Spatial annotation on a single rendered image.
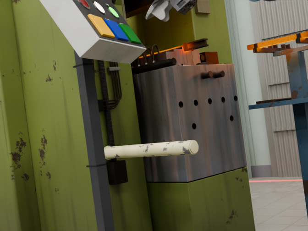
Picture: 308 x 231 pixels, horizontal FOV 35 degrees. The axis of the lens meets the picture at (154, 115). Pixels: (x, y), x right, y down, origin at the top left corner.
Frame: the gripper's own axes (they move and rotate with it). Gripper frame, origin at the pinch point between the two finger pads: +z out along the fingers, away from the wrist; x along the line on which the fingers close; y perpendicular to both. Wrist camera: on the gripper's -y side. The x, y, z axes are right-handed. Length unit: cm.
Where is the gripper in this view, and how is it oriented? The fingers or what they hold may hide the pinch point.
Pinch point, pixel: (147, 14)
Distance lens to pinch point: 161.2
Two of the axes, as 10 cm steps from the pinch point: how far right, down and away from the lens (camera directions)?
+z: -7.3, 6.0, 3.2
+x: 3.7, -0.4, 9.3
